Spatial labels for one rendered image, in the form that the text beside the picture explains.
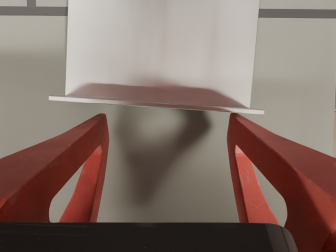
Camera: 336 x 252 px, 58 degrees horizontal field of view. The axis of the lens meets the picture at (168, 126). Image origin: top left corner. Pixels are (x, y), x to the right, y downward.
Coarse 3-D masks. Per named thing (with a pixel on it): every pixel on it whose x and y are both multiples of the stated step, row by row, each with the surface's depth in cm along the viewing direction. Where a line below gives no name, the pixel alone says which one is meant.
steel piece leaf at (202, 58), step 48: (96, 0) 13; (144, 0) 13; (192, 0) 13; (240, 0) 14; (96, 48) 14; (144, 48) 14; (192, 48) 14; (240, 48) 14; (48, 96) 12; (96, 96) 14; (144, 96) 14; (192, 96) 14; (240, 96) 14
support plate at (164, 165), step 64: (0, 0) 14; (64, 0) 14; (320, 0) 14; (0, 64) 14; (64, 64) 14; (256, 64) 14; (320, 64) 14; (0, 128) 14; (64, 128) 14; (128, 128) 14; (192, 128) 14; (320, 128) 14; (64, 192) 14; (128, 192) 14; (192, 192) 14
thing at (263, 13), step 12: (0, 12) 14; (12, 12) 14; (24, 12) 14; (36, 12) 14; (48, 12) 14; (60, 12) 14; (264, 12) 14; (276, 12) 14; (288, 12) 14; (300, 12) 14; (312, 12) 14; (324, 12) 14
